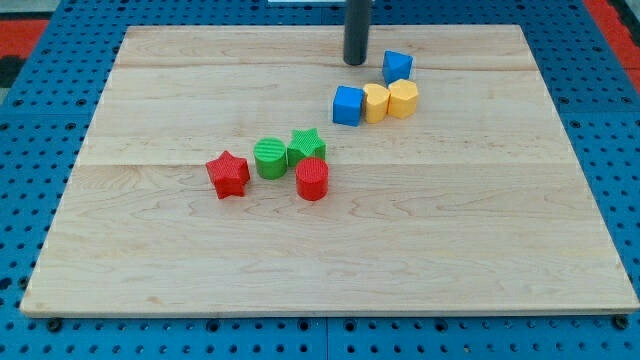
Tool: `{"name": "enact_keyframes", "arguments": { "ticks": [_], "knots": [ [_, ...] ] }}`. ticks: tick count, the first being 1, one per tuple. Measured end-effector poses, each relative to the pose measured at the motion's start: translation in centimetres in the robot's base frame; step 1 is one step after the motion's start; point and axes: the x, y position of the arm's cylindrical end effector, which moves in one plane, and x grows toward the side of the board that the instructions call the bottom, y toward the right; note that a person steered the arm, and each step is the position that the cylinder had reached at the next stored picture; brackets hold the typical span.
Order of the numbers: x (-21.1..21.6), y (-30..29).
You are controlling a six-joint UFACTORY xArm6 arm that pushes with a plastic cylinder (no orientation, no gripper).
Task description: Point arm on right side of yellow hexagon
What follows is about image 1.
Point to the yellow heart block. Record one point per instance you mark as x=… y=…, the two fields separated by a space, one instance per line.
x=376 y=102

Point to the green star block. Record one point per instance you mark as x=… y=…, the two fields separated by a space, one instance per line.
x=304 y=144

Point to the blue cube block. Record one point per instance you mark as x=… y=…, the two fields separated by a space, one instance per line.
x=347 y=106

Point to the blue triangular block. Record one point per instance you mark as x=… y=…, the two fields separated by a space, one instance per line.
x=396 y=66

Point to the green cylinder block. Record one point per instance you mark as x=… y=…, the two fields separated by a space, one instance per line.
x=270 y=158

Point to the yellow hexagon block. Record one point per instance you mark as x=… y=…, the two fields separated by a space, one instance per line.
x=403 y=99

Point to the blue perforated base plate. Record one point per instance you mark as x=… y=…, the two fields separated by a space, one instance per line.
x=47 y=112

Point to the wooden board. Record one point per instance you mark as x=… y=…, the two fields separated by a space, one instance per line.
x=475 y=205

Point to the red star block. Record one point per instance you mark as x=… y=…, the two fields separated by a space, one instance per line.
x=228 y=174

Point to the red cylinder block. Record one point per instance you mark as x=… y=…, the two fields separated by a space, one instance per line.
x=312 y=175

